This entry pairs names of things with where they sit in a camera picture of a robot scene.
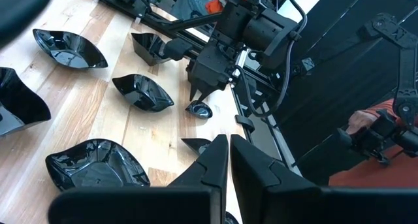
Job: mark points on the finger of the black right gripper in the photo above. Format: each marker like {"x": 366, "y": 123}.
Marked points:
{"x": 206, "y": 92}
{"x": 193, "y": 90}

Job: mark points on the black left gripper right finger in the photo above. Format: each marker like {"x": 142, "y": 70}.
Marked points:
{"x": 294, "y": 204}

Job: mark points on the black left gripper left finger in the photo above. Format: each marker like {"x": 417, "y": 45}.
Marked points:
{"x": 189, "y": 204}

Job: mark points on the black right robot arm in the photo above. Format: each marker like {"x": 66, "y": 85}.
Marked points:
{"x": 264, "y": 29}

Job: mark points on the black teardrop mini plate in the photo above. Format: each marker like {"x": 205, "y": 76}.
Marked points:
{"x": 200, "y": 109}

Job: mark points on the black oval mini plate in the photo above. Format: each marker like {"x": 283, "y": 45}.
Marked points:
{"x": 142, "y": 92}

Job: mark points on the black square mini plate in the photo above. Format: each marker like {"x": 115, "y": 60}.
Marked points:
{"x": 148, "y": 47}

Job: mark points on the black round mini bowl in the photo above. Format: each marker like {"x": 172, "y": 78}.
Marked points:
{"x": 94, "y": 165}
{"x": 18, "y": 101}

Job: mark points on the black leaf-shaped mini plate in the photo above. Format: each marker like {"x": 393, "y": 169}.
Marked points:
{"x": 70, "y": 49}

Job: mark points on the person's hand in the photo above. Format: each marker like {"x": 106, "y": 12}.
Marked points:
{"x": 359, "y": 119}

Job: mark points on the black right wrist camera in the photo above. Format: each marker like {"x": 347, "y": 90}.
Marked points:
{"x": 178, "y": 48}

